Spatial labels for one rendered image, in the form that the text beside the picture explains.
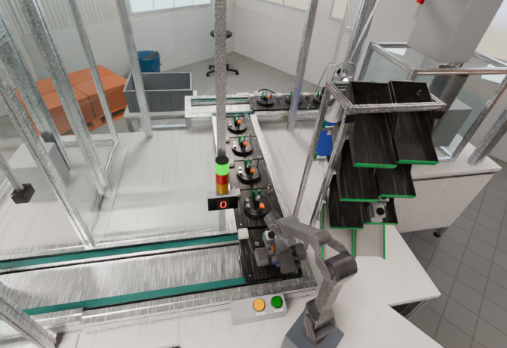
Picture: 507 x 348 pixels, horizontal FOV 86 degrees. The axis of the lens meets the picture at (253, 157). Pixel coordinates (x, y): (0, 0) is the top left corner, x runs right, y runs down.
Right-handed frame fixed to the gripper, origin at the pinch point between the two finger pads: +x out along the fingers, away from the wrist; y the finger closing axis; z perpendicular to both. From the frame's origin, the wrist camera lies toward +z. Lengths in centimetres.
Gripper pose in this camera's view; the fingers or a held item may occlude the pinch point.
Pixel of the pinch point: (278, 260)
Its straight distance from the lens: 111.8
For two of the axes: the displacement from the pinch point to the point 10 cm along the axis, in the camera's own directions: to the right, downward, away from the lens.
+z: 1.9, 6.3, -7.5
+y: 9.8, -0.7, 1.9
